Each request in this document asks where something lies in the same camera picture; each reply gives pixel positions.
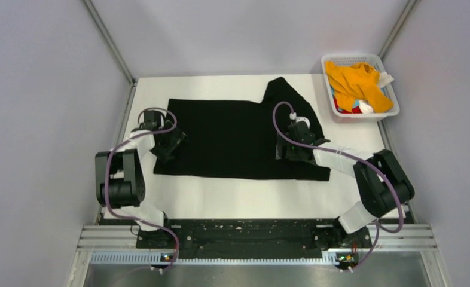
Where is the black t shirt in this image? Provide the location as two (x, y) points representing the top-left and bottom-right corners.
(154, 77), (331, 181)

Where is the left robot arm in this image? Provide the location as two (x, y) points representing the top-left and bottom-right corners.
(95, 108), (187, 247)

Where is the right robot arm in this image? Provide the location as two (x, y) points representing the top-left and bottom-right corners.
(276, 117), (415, 246)

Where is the red blue cloth in basket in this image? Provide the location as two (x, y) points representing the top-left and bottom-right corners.
(332, 94), (362, 114)

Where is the white plastic basket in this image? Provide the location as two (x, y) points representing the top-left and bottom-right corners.
(321, 53), (400, 123)

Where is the orange t shirt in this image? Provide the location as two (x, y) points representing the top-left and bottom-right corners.
(325, 61), (393, 114)

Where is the white cloth in basket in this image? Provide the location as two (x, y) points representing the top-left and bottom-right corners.
(377, 72), (395, 89)

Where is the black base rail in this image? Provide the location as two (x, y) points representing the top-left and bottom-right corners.
(136, 219), (372, 259)

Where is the white cable duct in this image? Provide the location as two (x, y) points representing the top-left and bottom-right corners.
(90, 251), (339, 265)

